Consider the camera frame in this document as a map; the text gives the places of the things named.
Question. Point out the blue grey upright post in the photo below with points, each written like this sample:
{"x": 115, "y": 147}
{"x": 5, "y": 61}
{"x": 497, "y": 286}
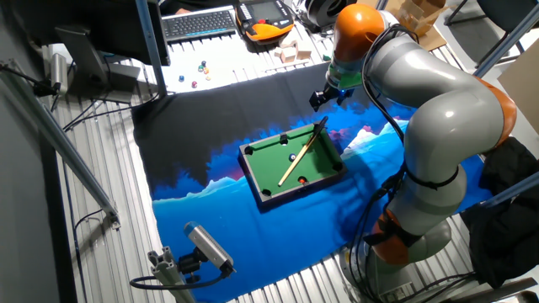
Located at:
{"x": 151, "y": 46}

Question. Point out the medium wooden cube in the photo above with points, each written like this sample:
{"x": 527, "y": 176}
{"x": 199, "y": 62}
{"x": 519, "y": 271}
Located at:
{"x": 289, "y": 55}

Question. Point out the long aluminium frame beam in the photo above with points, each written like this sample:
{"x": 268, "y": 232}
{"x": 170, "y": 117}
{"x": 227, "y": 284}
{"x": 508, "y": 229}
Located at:
{"x": 63, "y": 143}

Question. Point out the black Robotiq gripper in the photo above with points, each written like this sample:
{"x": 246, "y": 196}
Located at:
{"x": 337, "y": 92}

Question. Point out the blue black printed cloth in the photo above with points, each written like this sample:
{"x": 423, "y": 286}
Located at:
{"x": 252, "y": 235}

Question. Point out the orange black teach pendant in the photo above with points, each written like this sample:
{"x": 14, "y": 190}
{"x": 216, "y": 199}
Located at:
{"x": 265, "y": 19}

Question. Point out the brown cardboard pieces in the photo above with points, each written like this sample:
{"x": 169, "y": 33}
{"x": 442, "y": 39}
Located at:
{"x": 421, "y": 21}

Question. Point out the brown board panel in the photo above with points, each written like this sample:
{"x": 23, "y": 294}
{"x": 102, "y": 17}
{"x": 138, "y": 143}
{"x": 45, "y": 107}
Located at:
{"x": 522, "y": 88}

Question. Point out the small wooden block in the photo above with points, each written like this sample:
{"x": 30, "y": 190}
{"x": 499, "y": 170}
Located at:
{"x": 278, "y": 53}

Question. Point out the black round reel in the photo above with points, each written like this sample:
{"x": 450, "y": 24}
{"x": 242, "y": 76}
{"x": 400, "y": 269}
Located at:
{"x": 328, "y": 10}

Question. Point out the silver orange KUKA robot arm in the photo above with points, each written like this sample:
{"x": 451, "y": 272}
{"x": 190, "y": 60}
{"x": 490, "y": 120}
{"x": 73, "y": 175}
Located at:
{"x": 442, "y": 118}

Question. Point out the short aluminium profile stub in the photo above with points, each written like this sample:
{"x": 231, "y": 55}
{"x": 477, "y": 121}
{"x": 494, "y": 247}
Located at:
{"x": 170, "y": 275}

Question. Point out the blue grey frame beam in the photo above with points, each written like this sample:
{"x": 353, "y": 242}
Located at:
{"x": 511, "y": 191}
{"x": 505, "y": 42}

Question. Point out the black computer keyboard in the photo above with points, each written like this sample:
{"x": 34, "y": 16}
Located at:
{"x": 198, "y": 24}

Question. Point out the green camera mount adapter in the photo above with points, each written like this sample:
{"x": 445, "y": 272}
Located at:
{"x": 343, "y": 78}

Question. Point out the silver cylindrical camera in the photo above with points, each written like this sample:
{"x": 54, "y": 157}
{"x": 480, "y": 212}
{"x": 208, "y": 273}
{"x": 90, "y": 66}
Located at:
{"x": 59, "y": 71}

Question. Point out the dark office chair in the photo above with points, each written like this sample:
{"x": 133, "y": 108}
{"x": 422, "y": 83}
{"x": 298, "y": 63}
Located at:
{"x": 497, "y": 25}

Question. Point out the black computer monitor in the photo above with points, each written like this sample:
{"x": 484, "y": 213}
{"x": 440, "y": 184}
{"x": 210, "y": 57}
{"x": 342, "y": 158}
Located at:
{"x": 84, "y": 29}

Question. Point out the large wooden cube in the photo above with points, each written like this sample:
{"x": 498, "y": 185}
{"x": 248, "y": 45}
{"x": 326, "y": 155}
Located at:
{"x": 304, "y": 52}

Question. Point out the mini pool table green felt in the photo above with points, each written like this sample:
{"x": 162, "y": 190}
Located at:
{"x": 273, "y": 168}

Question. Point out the silver camera blue end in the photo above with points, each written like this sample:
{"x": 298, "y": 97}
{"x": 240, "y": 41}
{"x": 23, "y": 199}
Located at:
{"x": 208, "y": 246}

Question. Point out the black jacket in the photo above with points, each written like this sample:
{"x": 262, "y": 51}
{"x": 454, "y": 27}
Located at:
{"x": 505, "y": 219}

